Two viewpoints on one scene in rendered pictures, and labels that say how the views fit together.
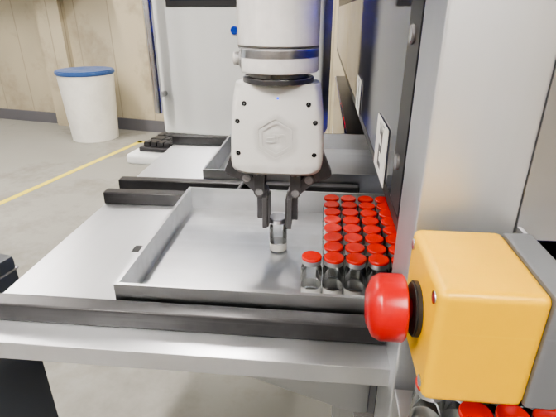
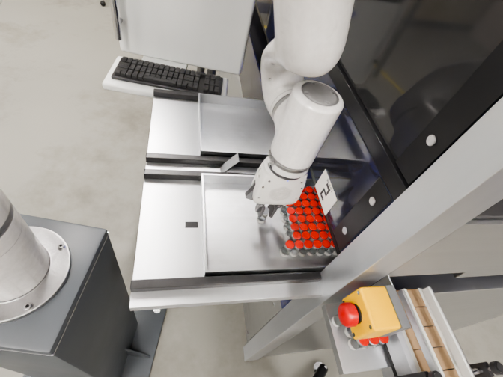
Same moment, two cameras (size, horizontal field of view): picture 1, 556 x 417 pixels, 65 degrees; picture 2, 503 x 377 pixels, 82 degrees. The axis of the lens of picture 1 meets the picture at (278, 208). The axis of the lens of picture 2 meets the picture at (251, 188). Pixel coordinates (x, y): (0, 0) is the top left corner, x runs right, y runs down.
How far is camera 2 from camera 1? 0.43 m
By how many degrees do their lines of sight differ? 34
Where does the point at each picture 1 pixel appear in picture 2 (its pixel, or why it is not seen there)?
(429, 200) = (364, 273)
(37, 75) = not seen: outside the picture
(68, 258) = (153, 237)
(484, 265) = (383, 310)
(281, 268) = (266, 235)
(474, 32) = (406, 247)
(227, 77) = (176, 17)
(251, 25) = (287, 158)
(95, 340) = (201, 298)
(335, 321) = (302, 277)
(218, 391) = not seen: hidden behind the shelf
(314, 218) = not seen: hidden behind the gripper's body
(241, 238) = (239, 212)
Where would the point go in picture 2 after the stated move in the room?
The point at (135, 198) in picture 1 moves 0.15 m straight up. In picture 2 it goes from (165, 176) to (165, 132)
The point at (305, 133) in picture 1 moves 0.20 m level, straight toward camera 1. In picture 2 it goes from (295, 191) to (325, 288)
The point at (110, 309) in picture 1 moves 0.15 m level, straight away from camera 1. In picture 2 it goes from (206, 283) to (169, 227)
